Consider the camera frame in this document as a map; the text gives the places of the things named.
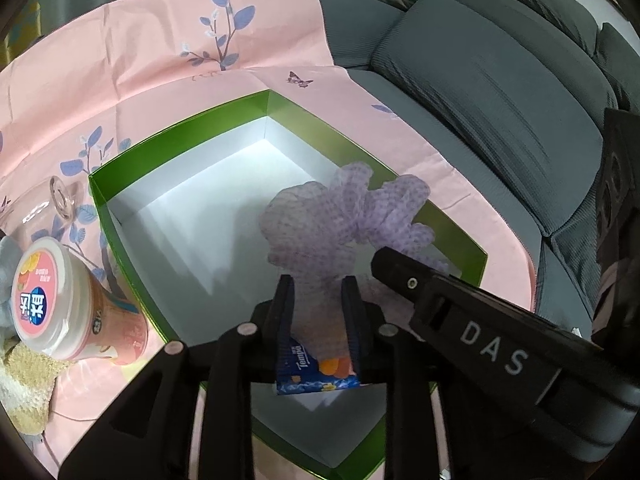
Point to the pink Wrigley's gum jar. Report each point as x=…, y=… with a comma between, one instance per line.
x=61, y=309

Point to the yellow white fluffy towel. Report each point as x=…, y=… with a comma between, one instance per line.
x=27, y=384

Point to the purple mesh bath puff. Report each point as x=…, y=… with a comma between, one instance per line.
x=321, y=233

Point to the light blue plush elephant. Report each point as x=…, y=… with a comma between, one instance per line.
x=10, y=257

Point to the blue Tempo tissue pack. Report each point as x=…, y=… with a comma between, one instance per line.
x=299, y=372

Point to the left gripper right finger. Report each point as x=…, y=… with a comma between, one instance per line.
x=362, y=321

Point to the clear glass jar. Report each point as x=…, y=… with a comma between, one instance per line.
x=45, y=209

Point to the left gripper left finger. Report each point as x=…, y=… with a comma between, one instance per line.
x=277, y=326

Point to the pink floral cloth sheet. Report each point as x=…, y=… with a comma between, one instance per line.
x=177, y=121

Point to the grey sofa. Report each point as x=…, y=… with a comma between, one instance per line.
x=513, y=93

